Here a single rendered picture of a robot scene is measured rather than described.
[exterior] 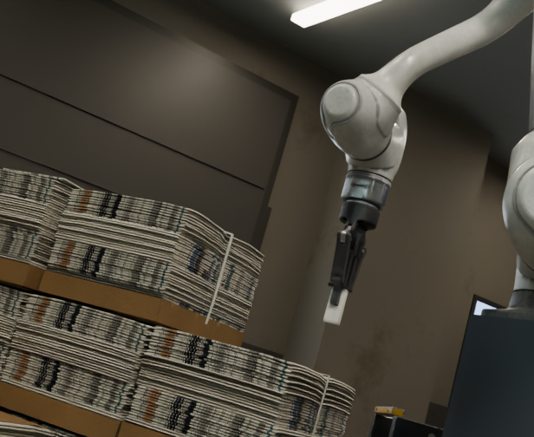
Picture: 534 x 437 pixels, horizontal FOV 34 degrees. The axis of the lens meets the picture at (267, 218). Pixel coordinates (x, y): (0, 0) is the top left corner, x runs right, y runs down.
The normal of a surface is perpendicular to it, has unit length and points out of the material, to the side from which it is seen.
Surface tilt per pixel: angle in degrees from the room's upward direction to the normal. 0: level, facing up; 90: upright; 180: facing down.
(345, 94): 98
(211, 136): 90
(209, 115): 90
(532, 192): 95
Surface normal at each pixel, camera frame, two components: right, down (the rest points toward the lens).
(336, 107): -0.48, -0.18
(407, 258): 0.54, -0.02
